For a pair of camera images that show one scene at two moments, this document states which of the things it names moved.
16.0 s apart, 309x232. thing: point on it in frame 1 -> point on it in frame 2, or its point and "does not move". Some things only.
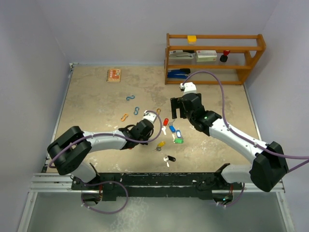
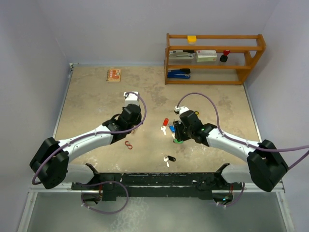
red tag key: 165,123 does not move
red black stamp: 223,58 does not move
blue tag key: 172,127 does not move
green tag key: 179,140 does not move
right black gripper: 175,103 -> 177,126
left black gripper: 147,136 -> 138,122
